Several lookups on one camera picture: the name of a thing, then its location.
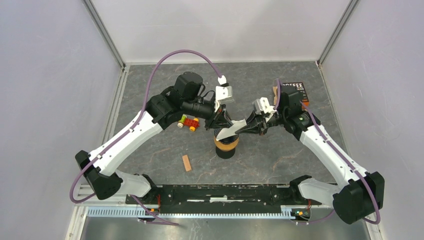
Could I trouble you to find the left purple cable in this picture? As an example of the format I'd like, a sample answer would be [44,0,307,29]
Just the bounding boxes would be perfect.
[69,49,224,204]

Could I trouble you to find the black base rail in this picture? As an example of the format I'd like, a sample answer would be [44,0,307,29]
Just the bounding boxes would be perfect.
[139,184,321,214]

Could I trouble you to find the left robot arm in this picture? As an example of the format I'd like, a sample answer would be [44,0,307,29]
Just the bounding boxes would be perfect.
[75,72,233,204]

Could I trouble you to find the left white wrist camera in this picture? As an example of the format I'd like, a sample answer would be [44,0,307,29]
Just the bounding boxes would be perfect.
[214,75,234,113]

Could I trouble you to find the light wooden ring holder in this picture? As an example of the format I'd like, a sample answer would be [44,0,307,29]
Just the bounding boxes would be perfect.
[214,136,240,152]

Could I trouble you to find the colourful toy brick car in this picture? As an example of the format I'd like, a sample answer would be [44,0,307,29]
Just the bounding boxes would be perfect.
[177,114,200,132]

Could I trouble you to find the orange black coffee filter box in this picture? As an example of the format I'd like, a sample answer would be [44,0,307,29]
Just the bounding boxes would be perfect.
[272,82,310,106]

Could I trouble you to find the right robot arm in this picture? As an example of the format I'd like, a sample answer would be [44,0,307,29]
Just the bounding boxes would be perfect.
[236,85,385,225]

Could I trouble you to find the small wooden block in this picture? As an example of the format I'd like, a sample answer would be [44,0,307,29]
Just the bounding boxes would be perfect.
[182,155,192,172]

